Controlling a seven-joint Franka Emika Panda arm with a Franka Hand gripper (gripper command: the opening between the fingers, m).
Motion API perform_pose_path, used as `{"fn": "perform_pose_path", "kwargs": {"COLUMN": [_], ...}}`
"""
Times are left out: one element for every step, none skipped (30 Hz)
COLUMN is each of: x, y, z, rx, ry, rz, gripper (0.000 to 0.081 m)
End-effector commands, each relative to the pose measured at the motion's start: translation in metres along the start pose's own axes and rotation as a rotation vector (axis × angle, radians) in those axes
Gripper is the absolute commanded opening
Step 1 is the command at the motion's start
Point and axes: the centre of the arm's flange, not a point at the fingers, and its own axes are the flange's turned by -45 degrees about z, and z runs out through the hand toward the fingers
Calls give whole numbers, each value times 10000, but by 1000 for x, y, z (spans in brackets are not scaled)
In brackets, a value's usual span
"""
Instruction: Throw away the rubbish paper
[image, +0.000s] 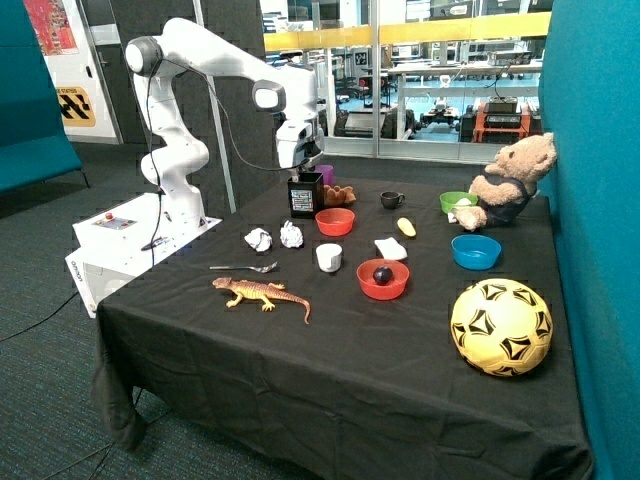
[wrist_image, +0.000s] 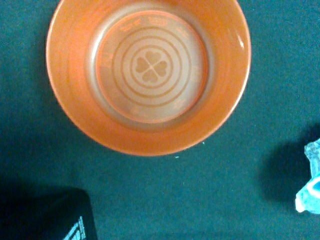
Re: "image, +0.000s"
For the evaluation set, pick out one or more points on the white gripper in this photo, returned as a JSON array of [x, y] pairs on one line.
[[298, 143]]

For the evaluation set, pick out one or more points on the paper ball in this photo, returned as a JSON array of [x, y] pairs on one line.
[[291, 236], [259, 240]]

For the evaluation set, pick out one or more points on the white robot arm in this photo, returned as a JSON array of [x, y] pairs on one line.
[[184, 45]]

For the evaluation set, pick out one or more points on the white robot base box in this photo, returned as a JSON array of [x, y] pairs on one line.
[[120, 244]]

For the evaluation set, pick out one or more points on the purple plastic cup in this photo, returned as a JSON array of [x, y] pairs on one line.
[[327, 172]]

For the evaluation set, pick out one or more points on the black square bin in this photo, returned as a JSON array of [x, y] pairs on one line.
[[306, 194]]

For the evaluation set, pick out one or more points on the small brown plush toy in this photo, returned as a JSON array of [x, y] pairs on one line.
[[334, 196]]

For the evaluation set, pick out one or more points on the red bowl near bin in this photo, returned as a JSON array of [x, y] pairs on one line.
[[335, 221]]

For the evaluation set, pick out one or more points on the black coffee cup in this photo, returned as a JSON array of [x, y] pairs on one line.
[[391, 200]]

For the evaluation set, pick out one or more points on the white mug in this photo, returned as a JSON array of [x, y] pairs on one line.
[[329, 257]]

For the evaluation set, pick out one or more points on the metal spoon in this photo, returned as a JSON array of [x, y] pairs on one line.
[[259, 269]]

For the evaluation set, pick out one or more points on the yellow toy banana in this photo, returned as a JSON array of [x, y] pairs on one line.
[[406, 227]]

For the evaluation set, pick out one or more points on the white folded cloth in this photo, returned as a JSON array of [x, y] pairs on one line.
[[391, 249]]

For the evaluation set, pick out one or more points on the orange toy lizard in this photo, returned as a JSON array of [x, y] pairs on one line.
[[251, 290]]

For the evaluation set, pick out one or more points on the dark purple plum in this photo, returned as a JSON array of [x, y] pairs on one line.
[[382, 275]]

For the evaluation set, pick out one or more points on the green plastic bowl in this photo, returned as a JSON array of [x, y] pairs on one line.
[[455, 199]]

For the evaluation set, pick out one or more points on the red bowl with plum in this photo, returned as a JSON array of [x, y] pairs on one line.
[[393, 288]]

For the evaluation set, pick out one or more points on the black tablecloth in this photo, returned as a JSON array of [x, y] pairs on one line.
[[346, 386]]

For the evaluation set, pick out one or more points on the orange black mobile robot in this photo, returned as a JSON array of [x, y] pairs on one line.
[[501, 121]]

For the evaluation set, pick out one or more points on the blue plastic bowl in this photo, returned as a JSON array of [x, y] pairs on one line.
[[475, 252]]

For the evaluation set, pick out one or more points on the brown teddy bear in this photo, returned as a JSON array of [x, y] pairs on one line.
[[509, 183]]

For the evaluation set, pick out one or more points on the teal sofa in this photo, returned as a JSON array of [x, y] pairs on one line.
[[34, 146]]

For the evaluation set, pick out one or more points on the yellow black soccer ball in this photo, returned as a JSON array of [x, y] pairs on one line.
[[501, 327]]

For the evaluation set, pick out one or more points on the yellow black wall sign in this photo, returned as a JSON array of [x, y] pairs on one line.
[[75, 106]]

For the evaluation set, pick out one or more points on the red wall poster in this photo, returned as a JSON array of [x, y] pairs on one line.
[[51, 25]]

